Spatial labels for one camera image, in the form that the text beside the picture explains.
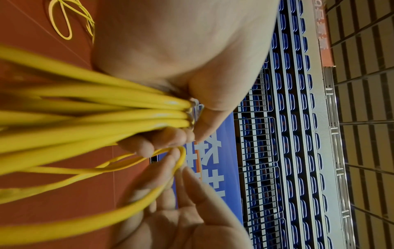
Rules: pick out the person's right hand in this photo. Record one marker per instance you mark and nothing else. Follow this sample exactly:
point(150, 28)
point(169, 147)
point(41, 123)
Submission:
point(178, 214)

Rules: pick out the person's left hand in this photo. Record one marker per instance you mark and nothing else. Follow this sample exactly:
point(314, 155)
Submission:
point(185, 44)

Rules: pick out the blue banner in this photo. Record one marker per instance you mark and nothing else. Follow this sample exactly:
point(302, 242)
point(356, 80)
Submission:
point(215, 165)

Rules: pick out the rows of blue seats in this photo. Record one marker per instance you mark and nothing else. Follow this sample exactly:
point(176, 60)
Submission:
point(289, 121)

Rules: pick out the red banner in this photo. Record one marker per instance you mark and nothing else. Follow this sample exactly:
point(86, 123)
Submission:
point(323, 29)

